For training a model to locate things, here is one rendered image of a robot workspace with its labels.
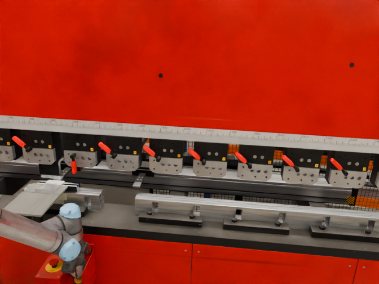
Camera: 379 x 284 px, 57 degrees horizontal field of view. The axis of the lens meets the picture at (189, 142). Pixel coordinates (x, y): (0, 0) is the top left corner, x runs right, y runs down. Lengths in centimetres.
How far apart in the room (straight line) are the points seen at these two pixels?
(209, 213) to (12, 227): 88
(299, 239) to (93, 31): 126
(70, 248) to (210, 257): 67
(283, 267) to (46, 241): 103
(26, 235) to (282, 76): 108
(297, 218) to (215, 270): 45
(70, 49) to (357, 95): 118
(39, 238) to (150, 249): 62
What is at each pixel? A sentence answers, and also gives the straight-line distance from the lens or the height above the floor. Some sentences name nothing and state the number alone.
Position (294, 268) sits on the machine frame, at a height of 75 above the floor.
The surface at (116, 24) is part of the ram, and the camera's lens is 149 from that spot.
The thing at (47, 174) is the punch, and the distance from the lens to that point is 184.
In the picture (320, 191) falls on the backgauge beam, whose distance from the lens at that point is 198.
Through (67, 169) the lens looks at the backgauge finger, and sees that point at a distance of 198.
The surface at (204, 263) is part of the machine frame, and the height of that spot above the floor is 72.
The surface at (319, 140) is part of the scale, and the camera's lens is 157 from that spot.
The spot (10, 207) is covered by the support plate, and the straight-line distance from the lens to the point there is 171.
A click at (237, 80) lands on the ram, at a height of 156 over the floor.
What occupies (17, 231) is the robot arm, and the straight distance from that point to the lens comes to 120.
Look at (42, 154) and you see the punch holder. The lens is 178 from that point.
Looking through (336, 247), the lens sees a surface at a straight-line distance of 172.
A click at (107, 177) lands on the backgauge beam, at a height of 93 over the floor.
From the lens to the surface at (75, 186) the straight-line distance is 180.
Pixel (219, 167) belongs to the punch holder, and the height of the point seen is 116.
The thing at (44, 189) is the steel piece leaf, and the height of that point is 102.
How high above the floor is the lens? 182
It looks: 21 degrees down
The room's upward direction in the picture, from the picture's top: 2 degrees clockwise
